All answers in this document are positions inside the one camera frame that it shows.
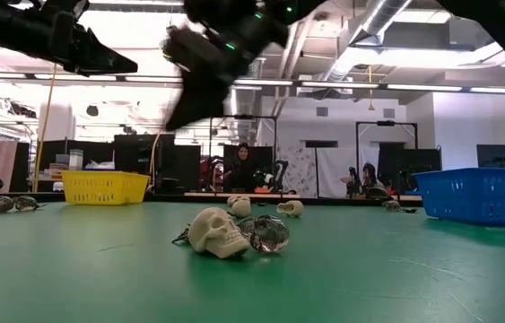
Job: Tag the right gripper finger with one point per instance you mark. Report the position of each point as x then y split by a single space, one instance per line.
181 101
209 96

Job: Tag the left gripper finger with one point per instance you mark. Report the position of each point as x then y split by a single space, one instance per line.
99 68
104 51

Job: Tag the cream plastic skull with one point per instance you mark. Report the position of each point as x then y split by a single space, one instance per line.
214 233
291 209
236 198
241 209

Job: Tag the black plastic spider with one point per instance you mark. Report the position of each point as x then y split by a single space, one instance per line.
409 210
181 237
263 204

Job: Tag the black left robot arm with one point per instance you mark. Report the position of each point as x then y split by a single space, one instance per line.
10 27

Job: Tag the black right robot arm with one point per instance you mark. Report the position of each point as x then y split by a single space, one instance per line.
503 27

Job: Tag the black background robot arm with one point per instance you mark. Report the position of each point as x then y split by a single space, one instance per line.
353 181
279 172

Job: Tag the long ceiling light strip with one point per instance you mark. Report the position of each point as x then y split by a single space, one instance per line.
153 79
265 82
424 87
339 84
503 90

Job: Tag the black round ceiling fixture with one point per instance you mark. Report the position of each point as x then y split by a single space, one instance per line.
92 110

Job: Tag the black partition panel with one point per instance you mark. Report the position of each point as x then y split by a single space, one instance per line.
135 157
54 148
418 161

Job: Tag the red black equipment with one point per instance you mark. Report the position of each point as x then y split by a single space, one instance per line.
211 175

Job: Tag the person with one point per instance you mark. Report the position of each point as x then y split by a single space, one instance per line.
241 170
371 172

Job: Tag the clear plastic container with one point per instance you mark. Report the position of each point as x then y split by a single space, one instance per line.
75 160

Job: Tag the white plastic bag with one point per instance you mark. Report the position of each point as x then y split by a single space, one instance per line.
99 166

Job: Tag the yellow plastic basket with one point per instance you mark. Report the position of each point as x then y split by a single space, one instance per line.
104 188

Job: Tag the black T-shaped stand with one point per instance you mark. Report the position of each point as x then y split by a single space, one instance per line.
321 144

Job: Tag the white patterned sheet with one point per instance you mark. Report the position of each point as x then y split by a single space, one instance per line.
333 166

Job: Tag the grey ceiling air unit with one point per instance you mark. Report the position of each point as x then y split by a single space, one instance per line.
427 33

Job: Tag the wooden background table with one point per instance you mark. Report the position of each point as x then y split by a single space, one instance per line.
409 198

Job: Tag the blue plastic basket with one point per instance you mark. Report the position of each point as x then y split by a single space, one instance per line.
481 197

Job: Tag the black monitor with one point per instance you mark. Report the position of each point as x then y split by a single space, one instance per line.
496 156

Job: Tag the black frame stand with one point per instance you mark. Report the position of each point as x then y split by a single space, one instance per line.
276 134
386 123

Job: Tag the grey wall vent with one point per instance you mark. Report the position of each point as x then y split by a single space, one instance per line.
322 111
389 113

